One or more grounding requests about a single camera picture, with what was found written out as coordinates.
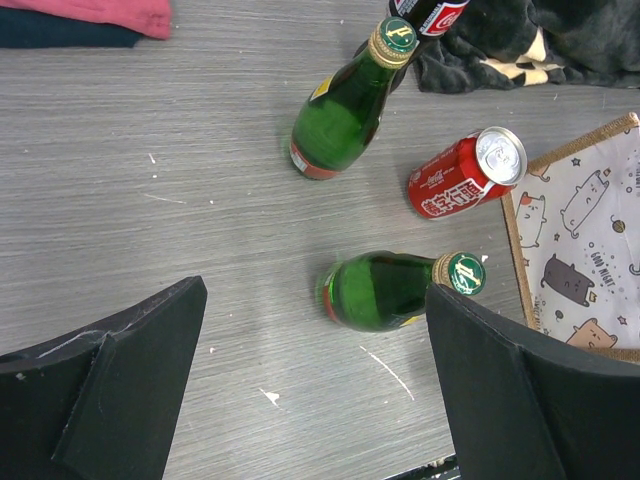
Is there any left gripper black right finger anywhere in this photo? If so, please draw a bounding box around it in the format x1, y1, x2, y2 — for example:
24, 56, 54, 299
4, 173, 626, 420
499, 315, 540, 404
426, 285, 639, 479

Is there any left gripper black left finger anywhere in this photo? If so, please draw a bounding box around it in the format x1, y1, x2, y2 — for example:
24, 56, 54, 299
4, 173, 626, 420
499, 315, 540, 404
1, 276, 207, 479

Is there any burlap canvas cat-print bag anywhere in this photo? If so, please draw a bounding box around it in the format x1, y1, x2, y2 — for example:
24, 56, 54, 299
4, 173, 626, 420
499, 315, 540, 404
502, 112, 639, 363

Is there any glass cola bottle red cap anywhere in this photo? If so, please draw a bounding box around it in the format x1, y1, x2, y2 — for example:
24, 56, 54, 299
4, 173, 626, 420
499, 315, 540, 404
388, 0, 469, 41

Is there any green bottle near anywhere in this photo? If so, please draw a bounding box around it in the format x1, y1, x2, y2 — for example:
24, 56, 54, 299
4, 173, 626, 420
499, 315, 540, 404
317, 250, 487, 333

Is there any green bottle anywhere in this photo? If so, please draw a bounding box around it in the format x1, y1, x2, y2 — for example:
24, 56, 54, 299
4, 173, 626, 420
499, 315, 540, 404
317, 250, 487, 333
289, 16, 417, 180

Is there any red cola can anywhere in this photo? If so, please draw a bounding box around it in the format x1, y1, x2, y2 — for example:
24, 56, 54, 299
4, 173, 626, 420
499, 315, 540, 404
407, 126, 528, 220

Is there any green bottle far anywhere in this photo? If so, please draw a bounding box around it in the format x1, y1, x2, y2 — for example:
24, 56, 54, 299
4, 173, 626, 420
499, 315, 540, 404
289, 16, 417, 180

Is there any black floral fleece blanket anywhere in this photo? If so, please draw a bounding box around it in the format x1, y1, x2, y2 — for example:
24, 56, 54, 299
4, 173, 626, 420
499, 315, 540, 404
409, 1, 639, 94

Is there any dark teal folded cloth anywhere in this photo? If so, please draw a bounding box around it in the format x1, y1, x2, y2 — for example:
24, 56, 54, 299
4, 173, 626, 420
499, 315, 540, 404
1, 7, 143, 49

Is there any pink folded cloth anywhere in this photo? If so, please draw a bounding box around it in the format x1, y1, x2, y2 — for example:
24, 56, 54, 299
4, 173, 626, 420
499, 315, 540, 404
1, 0, 172, 40

